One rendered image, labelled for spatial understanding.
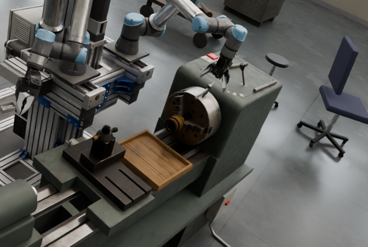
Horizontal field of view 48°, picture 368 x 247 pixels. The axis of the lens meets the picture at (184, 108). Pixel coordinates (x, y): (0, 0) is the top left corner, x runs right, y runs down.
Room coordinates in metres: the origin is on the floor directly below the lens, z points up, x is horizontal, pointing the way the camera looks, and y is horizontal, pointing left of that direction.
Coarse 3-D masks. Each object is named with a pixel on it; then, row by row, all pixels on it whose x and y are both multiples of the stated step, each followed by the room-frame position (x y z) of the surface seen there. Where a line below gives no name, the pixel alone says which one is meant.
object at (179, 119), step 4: (172, 116) 1.93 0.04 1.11; (176, 116) 1.92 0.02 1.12; (180, 116) 1.93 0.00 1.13; (168, 120) 1.89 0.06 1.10; (172, 120) 1.88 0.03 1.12; (176, 120) 1.89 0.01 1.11; (180, 120) 1.91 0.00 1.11; (184, 120) 1.94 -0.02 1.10; (168, 124) 1.91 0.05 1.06; (172, 124) 1.94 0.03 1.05; (176, 124) 1.87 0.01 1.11; (180, 124) 1.89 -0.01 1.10; (168, 128) 1.88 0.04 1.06; (172, 128) 1.91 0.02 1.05; (176, 128) 1.87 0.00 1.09; (180, 128) 1.89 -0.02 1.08; (172, 132) 1.86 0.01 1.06
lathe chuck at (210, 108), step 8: (192, 88) 2.10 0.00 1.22; (192, 96) 2.01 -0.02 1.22; (200, 96) 2.02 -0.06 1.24; (208, 96) 2.06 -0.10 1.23; (168, 104) 2.07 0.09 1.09; (192, 104) 2.00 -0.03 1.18; (200, 104) 1.98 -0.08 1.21; (208, 104) 2.00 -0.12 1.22; (168, 112) 2.06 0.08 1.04; (192, 112) 1.99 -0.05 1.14; (200, 112) 1.97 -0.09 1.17; (208, 112) 1.96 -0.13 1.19; (216, 112) 2.02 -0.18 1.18; (200, 120) 1.96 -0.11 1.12; (208, 120) 1.94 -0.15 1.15; (216, 120) 2.00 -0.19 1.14; (208, 128) 1.94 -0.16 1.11; (176, 136) 2.01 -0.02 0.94; (184, 136) 1.99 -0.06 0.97; (192, 136) 1.97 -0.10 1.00; (200, 136) 1.95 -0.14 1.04; (208, 136) 1.97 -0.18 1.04; (192, 144) 1.96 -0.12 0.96
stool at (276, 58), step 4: (268, 56) 4.77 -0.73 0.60; (272, 56) 4.81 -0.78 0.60; (276, 56) 4.86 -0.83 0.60; (280, 56) 4.92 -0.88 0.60; (268, 60) 4.71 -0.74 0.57; (272, 60) 4.69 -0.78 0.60; (276, 60) 4.74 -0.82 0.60; (280, 60) 4.79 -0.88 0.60; (284, 60) 4.84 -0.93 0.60; (276, 64) 4.66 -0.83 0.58; (280, 64) 4.68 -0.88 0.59; (284, 64) 4.71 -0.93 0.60; (288, 64) 4.76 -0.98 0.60; (272, 68) 4.80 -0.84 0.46; (272, 72) 4.80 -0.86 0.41; (276, 104) 4.77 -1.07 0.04
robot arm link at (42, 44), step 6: (42, 30) 1.53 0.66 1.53; (36, 36) 1.51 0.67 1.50; (42, 36) 1.51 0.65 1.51; (48, 36) 1.52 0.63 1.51; (54, 36) 1.55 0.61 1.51; (36, 42) 1.49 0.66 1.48; (42, 42) 1.50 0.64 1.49; (48, 42) 1.51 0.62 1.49; (36, 48) 1.48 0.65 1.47; (42, 48) 1.48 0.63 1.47; (48, 48) 1.50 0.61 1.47; (42, 54) 1.47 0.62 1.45; (48, 54) 1.50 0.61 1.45
